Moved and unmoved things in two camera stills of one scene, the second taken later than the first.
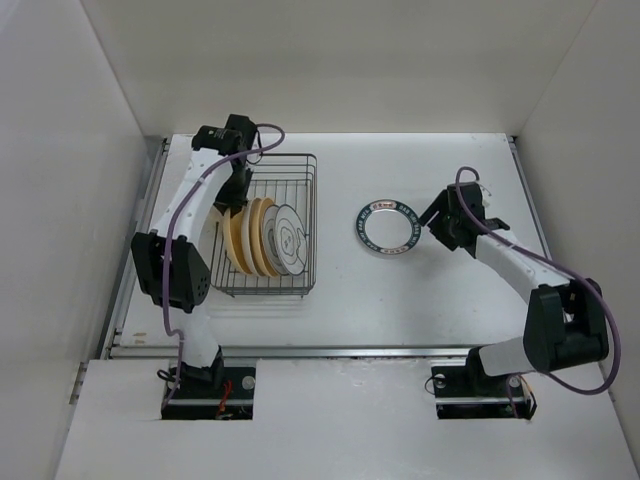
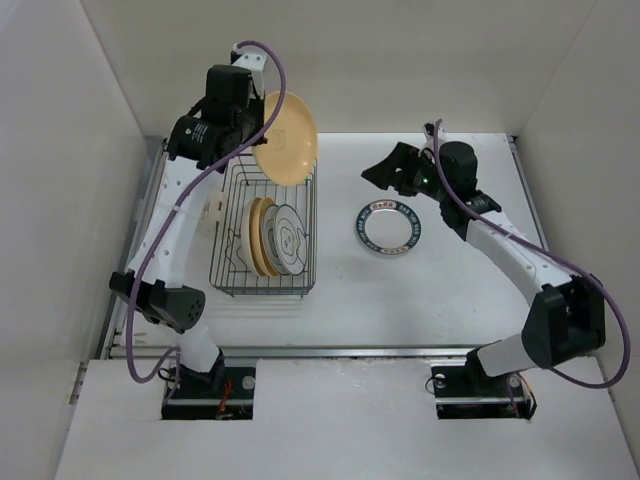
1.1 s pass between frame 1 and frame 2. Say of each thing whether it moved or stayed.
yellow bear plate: moved
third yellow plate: stayed
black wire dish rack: stayed
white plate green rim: stayed
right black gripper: moved
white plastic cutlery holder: stayed
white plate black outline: stayed
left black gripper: moved
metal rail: stayed
